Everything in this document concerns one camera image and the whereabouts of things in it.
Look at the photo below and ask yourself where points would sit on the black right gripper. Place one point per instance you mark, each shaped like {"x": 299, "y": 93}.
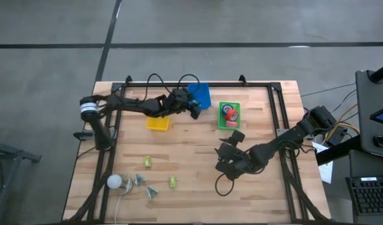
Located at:
{"x": 236, "y": 156}

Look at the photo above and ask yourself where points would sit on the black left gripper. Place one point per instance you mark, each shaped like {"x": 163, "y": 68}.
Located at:
{"x": 179, "y": 98}

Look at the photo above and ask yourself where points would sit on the blue tape roll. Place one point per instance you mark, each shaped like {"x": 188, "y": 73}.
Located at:
{"x": 223, "y": 110}

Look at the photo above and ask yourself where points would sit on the red tape roll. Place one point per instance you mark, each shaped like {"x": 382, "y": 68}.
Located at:
{"x": 236, "y": 114}

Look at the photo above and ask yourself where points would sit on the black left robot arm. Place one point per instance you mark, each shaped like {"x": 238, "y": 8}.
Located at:
{"x": 132, "y": 106}

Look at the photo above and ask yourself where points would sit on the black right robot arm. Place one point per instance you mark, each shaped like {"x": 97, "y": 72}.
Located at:
{"x": 291, "y": 134}

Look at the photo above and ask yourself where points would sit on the blue plastic basket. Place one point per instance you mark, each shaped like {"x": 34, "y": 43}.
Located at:
{"x": 204, "y": 93}

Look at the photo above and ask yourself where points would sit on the green plastic basket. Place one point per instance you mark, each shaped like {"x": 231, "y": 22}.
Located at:
{"x": 221, "y": 125}

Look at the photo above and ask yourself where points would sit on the yellow plastic basket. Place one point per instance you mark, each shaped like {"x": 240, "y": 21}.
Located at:
{"x": 158, "y": 123}

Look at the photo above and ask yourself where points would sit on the yellow-green clip lower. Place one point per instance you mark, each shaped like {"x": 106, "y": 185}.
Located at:
{"x": 172, "y": 181}

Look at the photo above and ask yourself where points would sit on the yellow-green clip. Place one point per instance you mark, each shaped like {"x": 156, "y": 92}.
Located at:
{"x": 172, "y": 181}
{"x": 147, "y": 161}

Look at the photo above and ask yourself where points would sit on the yellow-green clip upper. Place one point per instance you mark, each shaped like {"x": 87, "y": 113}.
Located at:
{"x": 147, "y": 161}

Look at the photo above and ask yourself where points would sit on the white paper sheet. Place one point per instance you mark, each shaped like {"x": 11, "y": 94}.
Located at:
{"x": 326, "y": 170}

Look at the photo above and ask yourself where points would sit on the black cart bar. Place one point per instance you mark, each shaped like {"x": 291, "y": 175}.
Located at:
{"x": 338, "y": 153}

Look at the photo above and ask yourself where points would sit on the black power adapter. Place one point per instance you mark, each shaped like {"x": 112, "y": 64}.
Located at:
{"x": 338, "y": 137}

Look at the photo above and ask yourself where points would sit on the white bulb on round base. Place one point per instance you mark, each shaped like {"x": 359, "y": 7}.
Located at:
{"x": 114, "y": 181}

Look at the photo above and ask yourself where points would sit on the grey cart top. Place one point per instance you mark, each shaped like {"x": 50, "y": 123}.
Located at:
{"x": 366, "y": 125}

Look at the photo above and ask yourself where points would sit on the black keyboard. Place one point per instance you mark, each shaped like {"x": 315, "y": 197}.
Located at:
{"x": 370, "y": 195}

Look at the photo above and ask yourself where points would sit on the black round knob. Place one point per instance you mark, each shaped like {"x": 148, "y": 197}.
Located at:
{"x": 380, "y": 141}

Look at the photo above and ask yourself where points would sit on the black pole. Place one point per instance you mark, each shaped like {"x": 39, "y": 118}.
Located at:
{"x": 382, "y": 73}

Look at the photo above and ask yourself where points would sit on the black metal stand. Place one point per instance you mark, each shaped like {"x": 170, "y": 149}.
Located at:
{"x": 10, "y": 153}

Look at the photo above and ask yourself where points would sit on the black aluminium table frame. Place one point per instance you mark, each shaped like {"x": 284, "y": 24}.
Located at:
{"x": 141, "y": 84}

